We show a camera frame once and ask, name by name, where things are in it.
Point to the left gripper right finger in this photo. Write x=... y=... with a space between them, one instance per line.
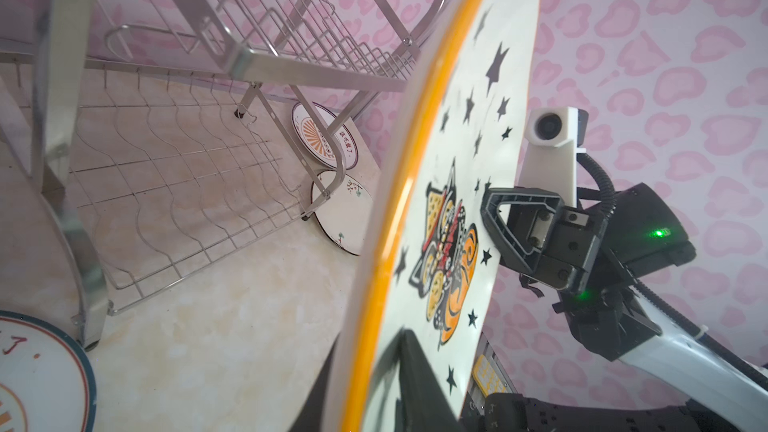
x=404 y=393

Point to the orange sunburst plate near rack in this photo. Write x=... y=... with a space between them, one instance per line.
x=47 y=381

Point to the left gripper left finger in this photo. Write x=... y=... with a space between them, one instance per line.
x=310 y=416

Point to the halloween cat star plate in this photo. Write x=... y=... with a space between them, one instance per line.
x=428 y=264

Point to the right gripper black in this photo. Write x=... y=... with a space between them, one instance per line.
x=643 y=236

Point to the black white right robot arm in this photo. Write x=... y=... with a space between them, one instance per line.
x=684 y=356

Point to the silver two-tier dish rack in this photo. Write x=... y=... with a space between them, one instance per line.
x=158 y=137

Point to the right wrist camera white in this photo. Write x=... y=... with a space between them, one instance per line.
x=554 y=137

